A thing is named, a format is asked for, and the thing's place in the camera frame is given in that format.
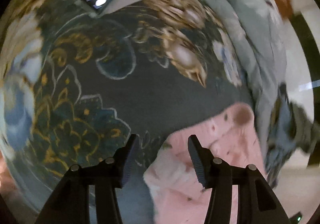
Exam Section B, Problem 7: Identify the pink fleece garment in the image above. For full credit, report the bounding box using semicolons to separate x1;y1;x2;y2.
143;102;266;223

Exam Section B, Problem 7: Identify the grey and blue clothes pile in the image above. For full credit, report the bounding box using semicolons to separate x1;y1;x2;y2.
265;84;319;178

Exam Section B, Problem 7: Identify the teal floral bedsheet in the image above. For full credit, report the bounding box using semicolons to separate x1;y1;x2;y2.
1;0;252;223

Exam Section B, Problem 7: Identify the light grey floral quilt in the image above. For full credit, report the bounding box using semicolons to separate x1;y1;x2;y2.
204;0;287;188

